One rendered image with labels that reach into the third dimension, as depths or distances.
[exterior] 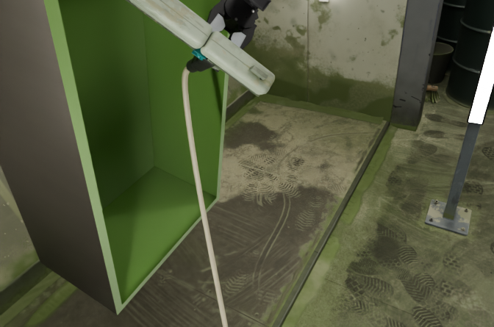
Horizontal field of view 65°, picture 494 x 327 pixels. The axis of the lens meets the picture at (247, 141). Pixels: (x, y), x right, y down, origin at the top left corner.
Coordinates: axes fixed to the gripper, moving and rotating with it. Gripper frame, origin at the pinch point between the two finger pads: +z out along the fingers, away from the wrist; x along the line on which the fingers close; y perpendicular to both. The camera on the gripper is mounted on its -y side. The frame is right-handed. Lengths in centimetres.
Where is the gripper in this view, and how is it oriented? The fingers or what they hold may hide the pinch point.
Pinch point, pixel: (212, 56)
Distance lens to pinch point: 78.3
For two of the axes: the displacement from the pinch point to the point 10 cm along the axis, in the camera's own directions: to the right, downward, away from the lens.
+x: -7.7, -5.2, -3.8
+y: -4.1, -0.5, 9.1
